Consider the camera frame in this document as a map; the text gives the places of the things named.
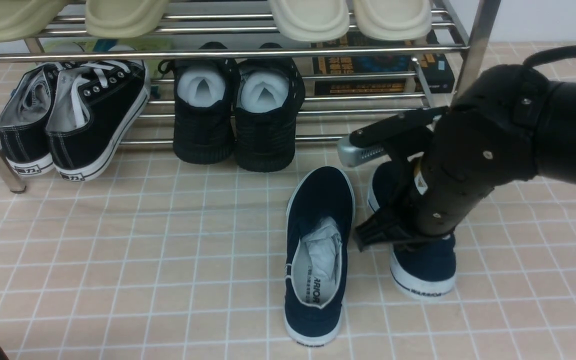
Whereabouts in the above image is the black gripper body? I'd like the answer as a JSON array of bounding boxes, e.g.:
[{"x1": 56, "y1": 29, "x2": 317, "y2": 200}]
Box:
[{"x1": 349, "y1": 106, "x2": 503, "y2": 251}]

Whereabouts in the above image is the navy slip-on shoe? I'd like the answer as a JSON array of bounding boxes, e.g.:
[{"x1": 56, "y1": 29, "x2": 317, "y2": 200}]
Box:
[
  {"x1": 367, "y1": 161, "x2": 457, "y2": 301},
  {"x1": 283, "y1": 166, "x2": 355, "y2": 347}
]

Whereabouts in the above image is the black knit shoe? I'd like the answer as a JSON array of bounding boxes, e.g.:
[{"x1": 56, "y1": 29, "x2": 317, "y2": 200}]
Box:
[
  {"x1": 158, "y1": 58, "x2": 241, "y2": 165},
  {"x1": 233, "y1": 57, "x2": 306, "y2": 173}
]

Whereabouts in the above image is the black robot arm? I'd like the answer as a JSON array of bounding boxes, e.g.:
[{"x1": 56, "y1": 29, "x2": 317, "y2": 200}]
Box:
[{"x1": 338, "y1": 45, "x2": 576, "y2": 251}]

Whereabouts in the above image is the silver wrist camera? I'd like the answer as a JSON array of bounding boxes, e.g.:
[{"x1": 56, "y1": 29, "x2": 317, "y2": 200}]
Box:
[{"x1": 336, "y1": 136, "x2": 387, "y2": 168}]

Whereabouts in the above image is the cream slipper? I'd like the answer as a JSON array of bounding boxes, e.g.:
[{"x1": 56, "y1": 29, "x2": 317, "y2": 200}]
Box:
[
  {"x1": 353, "y1": 0, "x2": 433, "y2": 41},
  {"x1": 268, "y1": 0, "x2": 350, "y2": 43}
]

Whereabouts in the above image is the black canvas sneaker with laces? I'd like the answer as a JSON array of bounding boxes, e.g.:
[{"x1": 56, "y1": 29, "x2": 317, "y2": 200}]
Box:
[{"x1": 45, "y1": 60, "x2": 151, "y2": 182}]

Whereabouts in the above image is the black knit shoe right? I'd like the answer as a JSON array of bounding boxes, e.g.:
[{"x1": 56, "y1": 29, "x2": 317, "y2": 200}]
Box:
[{"x1": 233, "y1": 57, "x2": 306, "y2": 173}]

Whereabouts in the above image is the steel shoe rack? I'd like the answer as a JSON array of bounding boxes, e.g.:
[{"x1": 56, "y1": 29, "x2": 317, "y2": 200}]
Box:
[{"x1": 0, "y1": 0, "x2": 502, "y2": 194}]

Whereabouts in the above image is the black box behind rack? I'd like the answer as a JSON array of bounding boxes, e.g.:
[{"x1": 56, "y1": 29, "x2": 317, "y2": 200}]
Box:
[{"x1": 310, "y1": 32, "x2": 456, "y2": 96}]

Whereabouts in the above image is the black canvas sneaker outer left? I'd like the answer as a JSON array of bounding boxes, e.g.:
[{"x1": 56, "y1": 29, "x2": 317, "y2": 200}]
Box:
[{"x1": 0, "y1": 61, "x2": 80, "y2": 177}]

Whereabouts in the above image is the black knit shoe left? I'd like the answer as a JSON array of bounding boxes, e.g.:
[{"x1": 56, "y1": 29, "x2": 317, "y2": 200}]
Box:
[{"x1": 158, "y1": 58, "x2": 241, "y2": 165}]

